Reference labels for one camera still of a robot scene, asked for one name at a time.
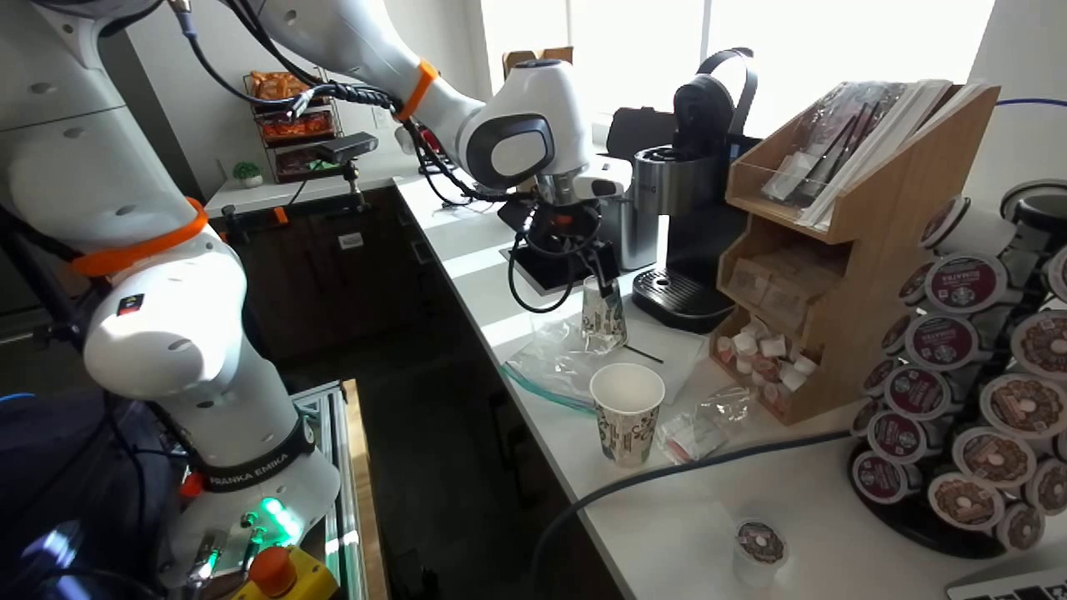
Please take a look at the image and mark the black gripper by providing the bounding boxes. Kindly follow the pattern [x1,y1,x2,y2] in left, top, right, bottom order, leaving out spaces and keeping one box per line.
[496,201,614,292]

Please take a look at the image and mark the patterned paper cup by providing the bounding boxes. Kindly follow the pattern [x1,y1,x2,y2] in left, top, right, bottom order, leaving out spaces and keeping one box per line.
[589,362,666,471]
[581,275,626,357]

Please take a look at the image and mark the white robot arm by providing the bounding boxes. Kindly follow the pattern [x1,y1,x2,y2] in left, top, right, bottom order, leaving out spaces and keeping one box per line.
[0,0,631,584]

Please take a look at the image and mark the clear plastic zip bag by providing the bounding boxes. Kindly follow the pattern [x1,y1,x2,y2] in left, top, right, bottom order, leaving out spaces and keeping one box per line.
[499,332,599,413]

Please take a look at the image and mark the black silver coffee machine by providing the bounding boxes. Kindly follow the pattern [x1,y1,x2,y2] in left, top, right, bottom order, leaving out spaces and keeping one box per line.
[607,46,758,332]

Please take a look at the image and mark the black stir stick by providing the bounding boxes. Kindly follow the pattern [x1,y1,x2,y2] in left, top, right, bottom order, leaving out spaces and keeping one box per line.
[622,342,663,365]

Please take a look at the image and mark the wooden cup dispenser box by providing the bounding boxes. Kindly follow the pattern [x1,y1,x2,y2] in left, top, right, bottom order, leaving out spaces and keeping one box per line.
[503,46,573,76]

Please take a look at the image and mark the small plastic packet bag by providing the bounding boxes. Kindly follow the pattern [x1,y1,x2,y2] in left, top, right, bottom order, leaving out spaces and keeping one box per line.
[662,386,753,464]

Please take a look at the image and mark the wooden condiment organizer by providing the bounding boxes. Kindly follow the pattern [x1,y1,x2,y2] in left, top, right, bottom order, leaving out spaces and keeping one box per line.
[717,83,1001,423]

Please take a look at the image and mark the snack shelf rack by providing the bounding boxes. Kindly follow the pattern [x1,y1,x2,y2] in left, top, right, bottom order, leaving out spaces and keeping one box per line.
[243,71,378,184]

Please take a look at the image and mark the single coffee pod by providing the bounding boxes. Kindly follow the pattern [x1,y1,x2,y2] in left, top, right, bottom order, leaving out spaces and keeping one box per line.
[737,521,787,565]

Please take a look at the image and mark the yellow emergency stop button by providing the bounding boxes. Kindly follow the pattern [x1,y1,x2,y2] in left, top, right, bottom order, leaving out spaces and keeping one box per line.
[229,547,340,600]

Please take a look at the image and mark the coffee pod carousel rack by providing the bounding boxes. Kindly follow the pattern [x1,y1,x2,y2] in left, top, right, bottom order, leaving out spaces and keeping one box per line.
[847,180,1067,558]

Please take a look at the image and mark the black power cable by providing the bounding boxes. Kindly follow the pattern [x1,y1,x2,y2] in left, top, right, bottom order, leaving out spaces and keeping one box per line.
[523,431,857,600]

